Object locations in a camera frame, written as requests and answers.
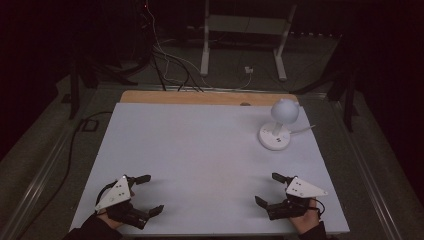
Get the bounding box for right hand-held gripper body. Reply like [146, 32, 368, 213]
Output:
[266, 176, 329, 221]

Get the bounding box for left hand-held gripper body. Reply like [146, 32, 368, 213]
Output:
[94, 174, 151, 231]

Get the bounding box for white globe desk lamp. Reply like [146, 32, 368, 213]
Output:
[258, 97, 301, 152]

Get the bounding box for person's left hand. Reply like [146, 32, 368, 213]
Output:
[97, 211, 127, 231]

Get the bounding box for person's right hand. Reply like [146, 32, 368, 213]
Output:
[288, 198, 321, 236]

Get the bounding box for white table mat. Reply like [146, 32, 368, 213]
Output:
[69, 101, 351, 236]

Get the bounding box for black stand legs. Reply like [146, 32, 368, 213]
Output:
[289, 33, 362, 133]
[67, 55, 140, 121]

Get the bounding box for white metal stand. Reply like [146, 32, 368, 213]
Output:
[199, 0, 299, 82]

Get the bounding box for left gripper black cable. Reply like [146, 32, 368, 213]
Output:
[95, 181, 118, 206]

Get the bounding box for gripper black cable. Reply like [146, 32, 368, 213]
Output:
[313, 198, 326, 216]
[95, 181, 118, 206]

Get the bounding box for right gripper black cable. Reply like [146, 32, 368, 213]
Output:
[313, 198, 326, 216]

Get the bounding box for white lamp cable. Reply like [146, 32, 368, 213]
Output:
[289, 124, 316, 136]

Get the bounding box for long black floor cable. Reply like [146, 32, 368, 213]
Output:
[19, 110, 114, 238]

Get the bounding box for metal floor rail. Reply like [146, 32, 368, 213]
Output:
[0, 127, 74, 240]
[332, 99, 405, 240]

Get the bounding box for black rectangular floor frame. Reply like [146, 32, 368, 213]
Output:
[81, 118, 100, 132]

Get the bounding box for black floor cable bundle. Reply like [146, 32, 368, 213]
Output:
[150, 45, 205, 93]

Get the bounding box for thin white floor cable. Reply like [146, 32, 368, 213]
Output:
[145, 0, 254, 91]

